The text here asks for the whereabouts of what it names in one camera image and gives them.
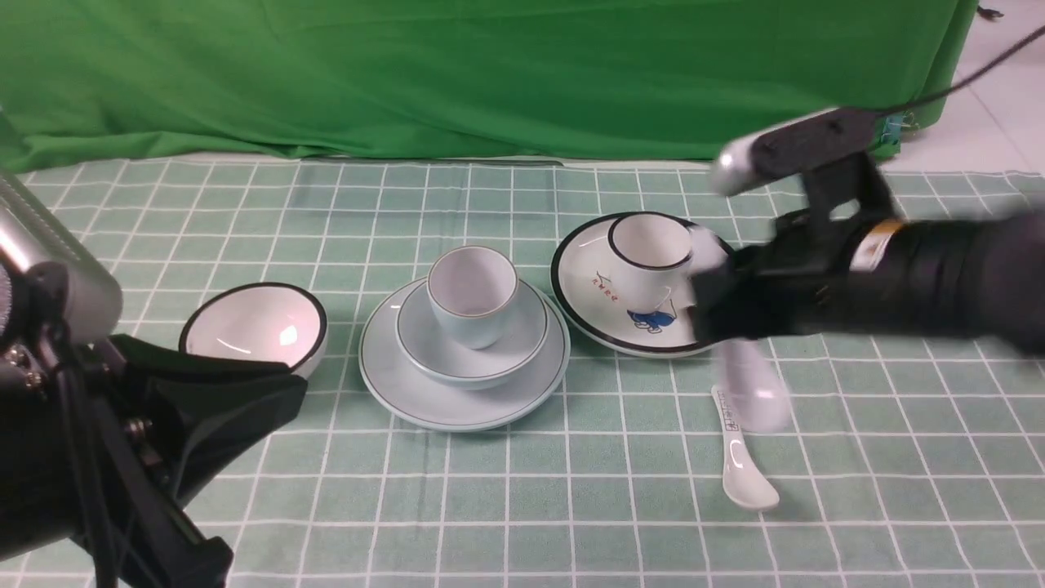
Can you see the black rimmed white cup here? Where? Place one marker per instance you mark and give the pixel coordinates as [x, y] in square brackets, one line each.
[649, 254]

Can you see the green backdrop cloth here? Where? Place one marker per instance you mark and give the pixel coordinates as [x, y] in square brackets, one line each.
[611, 80]

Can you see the pale green cup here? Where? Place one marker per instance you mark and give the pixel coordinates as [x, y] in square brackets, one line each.
[472, 290]

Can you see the pale green plate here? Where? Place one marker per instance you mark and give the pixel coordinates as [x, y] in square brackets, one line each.
[413, 397]

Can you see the white spoon with print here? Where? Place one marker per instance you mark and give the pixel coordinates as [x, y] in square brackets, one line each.
[742, 481]

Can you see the blue binder clip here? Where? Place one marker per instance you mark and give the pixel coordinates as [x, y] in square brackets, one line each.
[892, 129]

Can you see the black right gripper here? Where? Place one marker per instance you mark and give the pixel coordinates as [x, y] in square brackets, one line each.
[795, 284]

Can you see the green checkered tablecloth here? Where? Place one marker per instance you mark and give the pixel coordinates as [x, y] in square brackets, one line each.
[907, 463]

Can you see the black rimmed white bowl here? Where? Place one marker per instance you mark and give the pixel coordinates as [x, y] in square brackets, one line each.
[268, 322]

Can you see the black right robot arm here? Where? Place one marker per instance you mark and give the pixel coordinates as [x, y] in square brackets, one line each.
[955, 279]

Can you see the plain white spoon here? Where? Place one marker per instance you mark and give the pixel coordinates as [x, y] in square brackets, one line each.
[758, 398]

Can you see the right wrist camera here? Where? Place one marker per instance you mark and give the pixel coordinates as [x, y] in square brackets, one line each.
[828, 150]

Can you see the black rimmed cartoon plate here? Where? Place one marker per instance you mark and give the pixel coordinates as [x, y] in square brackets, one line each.
[579, 279]

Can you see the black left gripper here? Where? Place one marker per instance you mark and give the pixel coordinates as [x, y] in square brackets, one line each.
[70, 471]

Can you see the pale green bowl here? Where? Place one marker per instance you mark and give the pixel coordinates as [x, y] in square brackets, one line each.
[437, 355]

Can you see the dark object on floor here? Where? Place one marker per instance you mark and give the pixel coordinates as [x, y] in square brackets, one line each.
[989, 13]

